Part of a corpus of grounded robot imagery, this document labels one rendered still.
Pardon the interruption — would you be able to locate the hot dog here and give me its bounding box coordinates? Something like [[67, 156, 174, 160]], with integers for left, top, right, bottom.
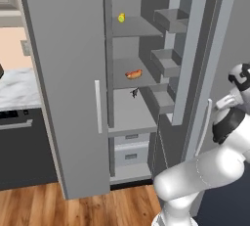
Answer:
[[125, 68, 144, 81]]

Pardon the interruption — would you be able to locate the grey door bin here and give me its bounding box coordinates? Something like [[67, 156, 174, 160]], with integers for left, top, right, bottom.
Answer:
[[149, 48, 183, 78], [152, 8, 190, 35], [146, 83, 177, 115]]

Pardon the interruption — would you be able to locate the closed grey fridge door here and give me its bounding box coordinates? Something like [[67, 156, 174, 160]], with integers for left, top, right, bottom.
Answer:
[[16, 0, 112, 201]]

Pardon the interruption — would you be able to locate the open grey fridge door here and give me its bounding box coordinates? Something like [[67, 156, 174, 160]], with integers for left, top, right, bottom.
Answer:
[[140, 0, 242, 218]]

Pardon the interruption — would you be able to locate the grey fridge body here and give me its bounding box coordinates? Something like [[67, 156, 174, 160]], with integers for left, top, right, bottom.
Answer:
[[102, 0, 178, 186]]

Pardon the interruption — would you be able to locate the small dark grey object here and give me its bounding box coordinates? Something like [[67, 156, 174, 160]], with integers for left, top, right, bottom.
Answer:
[[130, 86, 140, 100]]

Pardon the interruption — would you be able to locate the small grey fridge drawer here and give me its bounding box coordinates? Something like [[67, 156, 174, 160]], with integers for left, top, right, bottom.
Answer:
[[114, 132, 151, 146]]

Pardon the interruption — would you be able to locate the large grey fridge drawer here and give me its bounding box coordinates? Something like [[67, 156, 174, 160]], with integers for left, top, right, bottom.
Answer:
[[113, 140, 150, 167]]

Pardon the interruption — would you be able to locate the dark grey dishwasher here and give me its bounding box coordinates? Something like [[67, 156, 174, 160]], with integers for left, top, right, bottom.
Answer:
[[0, 107, 60, 192]]

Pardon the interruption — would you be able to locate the white handle of closed door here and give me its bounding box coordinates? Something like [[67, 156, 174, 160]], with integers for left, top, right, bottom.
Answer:
[[94, 79, 104, 135]]

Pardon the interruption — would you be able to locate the white handle of open door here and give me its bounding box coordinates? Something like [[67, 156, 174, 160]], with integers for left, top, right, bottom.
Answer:
[[193, 98, 214, 158]]

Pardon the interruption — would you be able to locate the grey dishwasher handle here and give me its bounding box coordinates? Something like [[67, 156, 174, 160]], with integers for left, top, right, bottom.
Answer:
[[0, 118, 34, 131]]

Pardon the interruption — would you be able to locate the grey wall socket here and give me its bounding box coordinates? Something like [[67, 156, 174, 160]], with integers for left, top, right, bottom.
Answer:
[[20, 39, 32, 57]]

